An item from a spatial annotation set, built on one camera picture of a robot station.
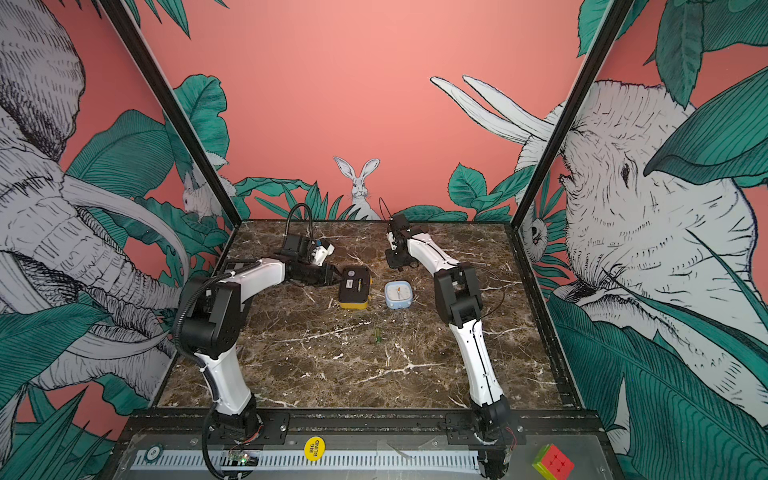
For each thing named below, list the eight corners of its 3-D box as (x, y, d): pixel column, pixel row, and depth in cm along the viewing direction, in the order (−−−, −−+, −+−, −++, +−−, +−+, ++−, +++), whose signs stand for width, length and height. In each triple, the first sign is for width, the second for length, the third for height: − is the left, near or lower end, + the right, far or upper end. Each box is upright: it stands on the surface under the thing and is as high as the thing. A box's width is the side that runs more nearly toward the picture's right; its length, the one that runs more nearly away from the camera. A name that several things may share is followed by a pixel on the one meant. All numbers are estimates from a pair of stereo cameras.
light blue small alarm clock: (385, 310, 98) (385, 305, 95) (385, 286, 104) (385, 280, 101) (412, 311, 98) (413, 305, 95) (411, 286, 104) (412, 280, 101)
